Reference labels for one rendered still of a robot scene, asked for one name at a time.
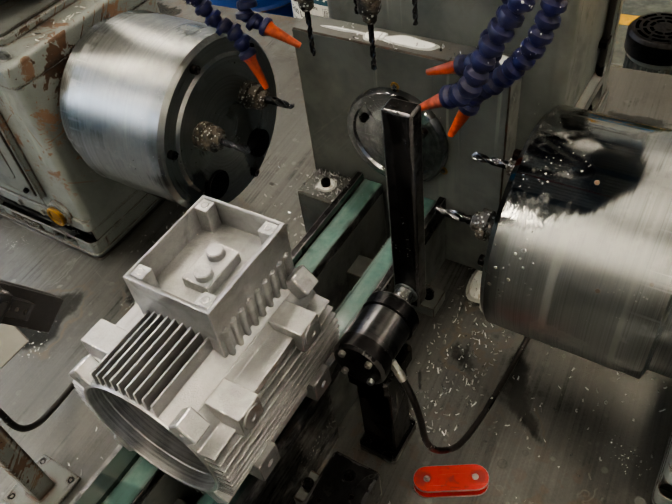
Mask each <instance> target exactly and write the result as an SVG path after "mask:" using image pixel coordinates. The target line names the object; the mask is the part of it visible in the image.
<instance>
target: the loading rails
mask: <svg viewBox="0 0 672 504"><path fill-rule="evenodd" d="M438 205H439V206H441V207H442V208H443V209H444V210H445V209H446V198H444V197H439V198H438V199H437V201H435V200H432V199H429V198H425V197H424V232H425V271H426V297H425V299H424V300H423V302H422V304H421V305H420V306H419V307H415V306H413V305H412V307H413V308H414V309H415V311H417V312H420V313H422V314H425V315H427V316H430V317H435V315H436V313H437V312H438V310H439V308H440V307H441V305H442V304H443V302H444V300H445V291H444V290H441V289H438V288H436V287H433V286H430V285H429V284H430V283H431V281H432V280H433V278H434V277H435V275H436V273H437V272H438V270H439V269H440V267H441V266H442V264H443V263H444V261H445V243H446V216H444V215H440V214H436V213H435V208H436V207H437V206H438ZM386 240H387V236H386V224H385V212H384V200H383V186H382V184H380V183H377V182H374V181H370V180H367V179H364V177H363V173H362V172H359V171H357V172H356V174H355V175H354V176H353V177H352V178H351V180H350V181H349V182H348V183H347V184H346V186H345V187H344V188H343V189H342V191H341V192H340V193H339V194H338V195H337V197H336V198H335V199H334V200H333V201H332V203H331V204H330V205H329V206H328V207H327V209H326V210H325V211H324V212H323V213H322V215H321V216H320V217H319V218H318V220H317V221H316V222H315V223H314V224H313V226H312V227H311V228H310V229H309V230H308V232H307V233H306V234H305V235H304V236H303V238H302V239H301V240H300V241H299V242H298V244H297V245H296V246H295V247H294V249H293V250H292V252H291V255H292V259H293V264H294V268H296V267H298V266H300V265H304V266H305V267H306V268H307V269H308V270H309V271H310V272H311V273H312V274H313V275H314V276H315V277H316V278H317V279H318V281H319V282H318V283H317V285H316V286H315V287H314V289H313V290H314V291H315V292H316V294H317V295H319V296H321V297H323V298H325V299H327V300H329V301H330V302H329V304H328V305H330V306H332V307H333V308H334V309H333V310H332V312H334V311H335V310H336V308H337V307H338V306H339V304H340V303H341V302H342V300H343V299H344V297H345V296H346V295H347V293H348V292H349V291H350V293H349V294H348V295H347V297H346V298H345V300H344V301H343V302H342V304H341V305H340V307H339V308H338V309H337V311H336V312H335V313H336V316H335V318H337V319H338V322H337V323H338V324H339V325H340V326H339V327H338V329H340V332H339V334H340V336H339V339H340V338H341V336H342V335H343V334H344V333H346V332H348V331H349V330H350V328H351V327H352V325H353V324H354V322H355V321H356V319H357V318H358V317H359V315H360V314H361V312H362V307H363V305H364V303H365V302H366V301H367V299H368V298H369V296H370V295H371V294H372V293H373V292H376V291H388V292H392V293H393V292H394V287H395V286H394V273H393V260H392V247H391V236H390V237H389V239H388V240H387V242H386V243H385V244H384V242H385V241H386ZM383 244H384V246H383V247H382V248H381V246H382V245H383ZM380 248H381V250H380V251H379V249H380ZM378 251H379V253H378V254H377V255H376V253H377V252H378ZM375 255H376V257H375V258H374V260H373V257H374V256H375ZM324 364H326V365H328V366H329V370H330V375H331V380H332V381H331V383H330V384H329V386H328V387H327V389H326V390H325V392H324V393H323V395H322V396H321V398H320V399H319V401H315V400H313V399H311V398H309V397H305V398H304V400H303V401H302V403H301V404H300V406H299V407H298V409H297V410H296V411H295V413H294V414H293V416H292V417H291V419H290V420H289V422H288V423H287V425H286V426H285V428H284V429H283V431H282V432H281V434H280V435H279V437H278V438H277V439H276V441H275V442H274V443H276V445H277V448H278V451H279V453H280V456H281V458H280V460H279V461H278V463H277V464H276V466H275V467H274V469H273V470H272V472H271V473H270V475H269V476H268V478H267V479H266V481H265V482H264V481H262V480H260V479H258V478H256V477H255V476H253V475H251V474H248V475H247V477H246V478H245V480H244V481H243V483H242V484H241V486H240V488H239V489H238V491H237V492H236V494H235V495H234V497H233V498H232V500H231V501H230V503H229V504H302V503H303V501H304V500H305V498H306V497H307V495H308V494H309V492H310V490H311V489H312V487H313V485H314V484H315V482H316V480H317V479H318V477H319V476H320V474H318V473H317V472H318V470H319V469H320V467H321V465H322V464H323V462H324V461H325V459H326V458H327V456H328V454H329V453H330V451H331V450H332V448H333V446H334V445H335V443H336V442H337V440H338V439H339V433H338V427H339V425H340V424H341V422H342V420H343V419H344V417H345V416H346V414H347V413H348V411H349V409H350V408H351V406H352V405H353V403H354V402H355V400H356V399H357V397H358V396H359V395H358V389H357V385H355V384H353V383H350V382H349V379H348V374H343V373H342V372H341V369H342V368H341V367H340V366H339V364H338V363H337V361H336V359H335V356H334V353H333V351H332V353H331V355H330V356H329V358H328V359H327V360H326V362H325V363H324ZM201 495H202V493H201V491H199V492H197V491H196V490H195V489H194V488H193V489H191V488H190V487H189V486H188V485H186V486H185V485H184V484H183V483H182V482H178V481H177V480H176V479H175V478H171V477H170V476H169V475H168V474H165V473H164V472H163V471H162V470H160V469H157V467H156V466H154V465H153V464H150V463H149V462H148V461H147V460H146V459H144V458H143V457H142V456H140V455H139V454H138V453H136V452H135V451H128V450H127V449H126V448H125V447H124V446H122V445H121V444H119V445H118V446H117V447H116V448H115V450H114V451H113V452H112V453H111V454H110V456H109V457H108V458H107V459H106V460H105V462H104V463H103V464H102V465H101V466H100V467H99V469H98V470H97V471H96V472H95V473H94V475H93V476H92V477H91V478H90V479H89V481H88V482H87V483H86V484H85V485H84V487H83V488H82V489H81V490H80V491H79V492H78V494H77V495H76V496H75V497H74V498H73V500H72V501H71V502H70V503H69V504H195V503H196V501H197V500H198V499H199V497H200V496H201Z"/></svg>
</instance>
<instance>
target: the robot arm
mask: <svg viewBox="0 0 672 504"><path fill-rule="evenodd" d="M62 303H63V299H61V298H59V297H57V296H55V295H53V294H51V293H48V292H44V291H41V290H37V289H33V288H30V287H26V286H22V285H19V284H15V283H11V282H8V281H4V280H0V324H1V323H2V324H7V325H12V326H17V327H22V328H27V329H32V330H37V331H42V332H49V331H50V328H51V326H52V324H53V322H54V320H55V318H56V316H57V313H58V311H59V309H60V307H61V305H62Z"/></svg>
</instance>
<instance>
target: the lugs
mask: <svg viewBox="0 0 672 504"><path fill-rule="evenodd" d="M318 282H319V281H318V279H317V278H316V277H315V276H314V275H313V274H312V273H311V272H310V271H309V270H308V269H307V268H306V267H305V266H304V265H300V266H298V267H296V268H294V269H293V273H292V274H291V275H290V276H288V277H287V278H286V284H287V288H288V289H289V290H290V291H291V292H292V293H293V294H294V295H295V296H296V297H297V298H298V299H301V298H304V297H306V296H308V295H309V294H310V293H311V291H312V290H313V289H314V287H315V286H316V285H317V283H318ZM98 364H99V361H98V360H97V359H96V358H94V357H93V356H92V355H91V354H89V355H87V356H85V357H84V358H82V359H81V361H80V362H79V363H78V364H77V365H76V366H75V367H74V368H73V369H72V370H71V371H70V372H69V376H70V377H72V378H73V379H74V380H75V381H76V382H77V383H79V384H80V385H81V386H82V387H83V388H85V387H87V386H90V385H91V382H92V381H93V378H92V376H91V375H90V372H91V371H92V370H93V369H94V368H95V367H96V366H97V365H98ZM209 427H210V423H209V422H208V421H207V420H206V419H205V418H204V417H202V416H201V415H200V414H199V413H198V412H197V411H196V410H195V409H193V408H192V407H187V408H183V409H181V411H180V412H179V413H178V415H177V416H176V417H175V418H174V420H173V421H172V422H171V423H170V425H169V426H168V429H169V430H170V431H172V432H173V433H174V434H175V435H176V436H177V437H178V438H180V439H181V440H182V441H183V442H184V443H185V444H187V445H194V444H197V443H198V442H199V440H200V439H201V438H202V436H203V435H204V434H205V432H206V431H207V430H208V428H209ZM114 439H115V440H117V441H118V442H119V443H120V444H121V445H122V446H124V447H125V448H126V449H127V450H128V451H134V450H133V449H131V448H130V447H129V446H128V445H127V444H125V443H124V442H123V441H122V440H121V439H120V438H119V437H118V436H116V435H114ZM206 493H207V494H208V495H209V496H210V497H212V498H213V499H214V500H215V501H216V502H217V503H221V504H229V503H230V501H231V500H232V498H233V497H234V496H233V497H232V496H230V495H228V494H226V493H224V492H221V491H219V490H217V491H214V492H206Z"/></svg>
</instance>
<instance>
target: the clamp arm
mask: <svg viewBox="0 0 672 504"><path fill-rule="evenodd" d="M381 118H382V131H383V144H384V157H385V170H386V183H387V196H388V209H389V221H390V234H391V247H392V260H393V273H394V286H395V287H394V292H393V293H395V292H396V290H397V289H398V288H399V289H398V290H397V291H399V292H403V291H404V290H405V288H407V289H409V290H407V292H406V293H405V294H406V295H407V296H408V297H409V298H410V297H411V296H412V293H413V295H414V297H412V299H411V302H410V304H411V305H413V306H415V307H419V306H420V305H421V304H422V302H423V300H424V299H425V297H426V271H425V232H424V194H423V155H422V117H421V105H419V104H417V103H413V102H409V101H404V100H400V99H396V98H390V99H389V100H388V101H387V103H386V104H385V105H384V106H383V107H382V109H381ZM404 287H405V288H404Z"/></svg>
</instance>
